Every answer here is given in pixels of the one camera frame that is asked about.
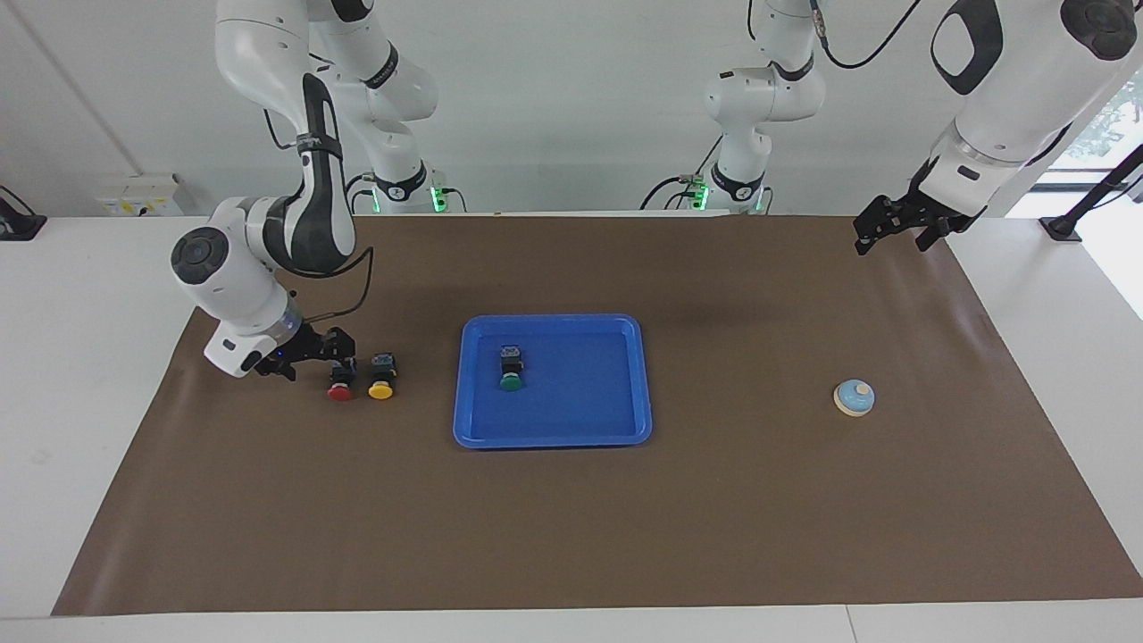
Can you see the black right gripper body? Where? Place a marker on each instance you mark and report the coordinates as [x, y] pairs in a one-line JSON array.
[[304, 348]]

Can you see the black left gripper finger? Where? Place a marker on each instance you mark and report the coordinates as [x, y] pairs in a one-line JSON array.
[[926, 239], [863, 244]]

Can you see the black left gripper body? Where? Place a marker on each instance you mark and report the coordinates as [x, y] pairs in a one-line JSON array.
[[911, 214]]

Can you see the red push button switch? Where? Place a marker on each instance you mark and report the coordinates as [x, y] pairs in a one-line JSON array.
[[340, 392]]

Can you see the yellow push button switch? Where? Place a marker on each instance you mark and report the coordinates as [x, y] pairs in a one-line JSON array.
[[381, 390]]

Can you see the blue desk bell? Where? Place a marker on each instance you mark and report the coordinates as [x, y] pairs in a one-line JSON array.
[[855, 399]]

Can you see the green push button switch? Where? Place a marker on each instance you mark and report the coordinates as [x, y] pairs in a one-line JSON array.
[[511, 383]]

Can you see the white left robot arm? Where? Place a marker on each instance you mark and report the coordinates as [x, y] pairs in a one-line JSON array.
[[1009, 98]]

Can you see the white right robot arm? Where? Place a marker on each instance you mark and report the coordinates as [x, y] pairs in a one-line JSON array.
[[232, 277]]

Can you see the blue plastic tray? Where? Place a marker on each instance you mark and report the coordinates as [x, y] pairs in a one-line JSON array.
[[589, 402]]

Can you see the black stand with foot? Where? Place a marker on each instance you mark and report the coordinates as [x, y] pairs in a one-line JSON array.
[[1063, 228]]

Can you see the black table clamp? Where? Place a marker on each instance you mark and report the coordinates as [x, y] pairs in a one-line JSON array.
[[18, 225]]

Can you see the brown table mat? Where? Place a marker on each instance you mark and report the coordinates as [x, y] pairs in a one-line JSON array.
[[625, 536]]

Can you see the white wall power socket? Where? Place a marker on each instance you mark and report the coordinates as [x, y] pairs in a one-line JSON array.
[[138, 196]]

